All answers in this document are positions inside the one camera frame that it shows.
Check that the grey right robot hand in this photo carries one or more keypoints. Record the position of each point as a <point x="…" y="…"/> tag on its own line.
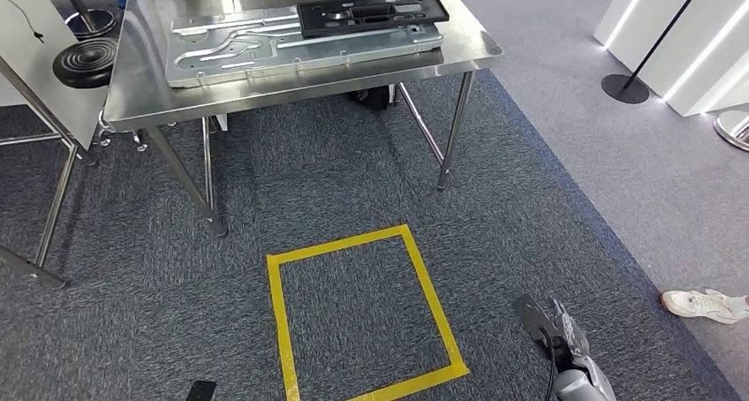
<point x="570" y="334"/>

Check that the black plastic panel part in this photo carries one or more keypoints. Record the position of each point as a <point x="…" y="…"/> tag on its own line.
<point x="316" y="24"/>

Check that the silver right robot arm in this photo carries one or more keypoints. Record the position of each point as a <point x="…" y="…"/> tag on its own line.
<point x="579" y="384"/>

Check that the stainless steel workbench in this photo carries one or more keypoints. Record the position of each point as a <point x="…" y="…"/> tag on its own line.
<point x="140" y="94"/>

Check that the person's white shoe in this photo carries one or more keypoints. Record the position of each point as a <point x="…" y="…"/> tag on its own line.
<point x="699" y="304"/>

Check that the silver round stand base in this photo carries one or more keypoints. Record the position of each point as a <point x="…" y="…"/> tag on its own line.
<point x="734" y="132"/>

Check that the black bag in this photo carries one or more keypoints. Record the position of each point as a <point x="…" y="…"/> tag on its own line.
<point x="368" y="97"/>

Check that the grey machined metal plate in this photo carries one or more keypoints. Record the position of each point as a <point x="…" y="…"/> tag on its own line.
<point x="351" y="47"/>

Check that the black floor plate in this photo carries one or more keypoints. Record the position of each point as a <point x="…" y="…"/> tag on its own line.
<point x="201" y="391"/>

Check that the chrome caster base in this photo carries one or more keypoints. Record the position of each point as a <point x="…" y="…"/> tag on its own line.
<point x="105" y="135"/>

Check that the black ribbed round disc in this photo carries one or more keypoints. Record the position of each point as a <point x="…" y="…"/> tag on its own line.
<point x="85" y="65"/>

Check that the steel pole round base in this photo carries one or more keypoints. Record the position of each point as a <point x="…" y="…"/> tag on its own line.
<point x="90" y="24"/>

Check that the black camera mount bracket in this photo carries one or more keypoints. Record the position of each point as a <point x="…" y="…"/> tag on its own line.
<point x="532" y="319"/>

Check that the black stanchion post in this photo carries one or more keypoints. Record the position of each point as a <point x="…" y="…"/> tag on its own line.
<point x="625" y="89"/>

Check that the steel frame stand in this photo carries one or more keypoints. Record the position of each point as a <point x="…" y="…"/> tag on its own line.
<point x="55" y="211"/>

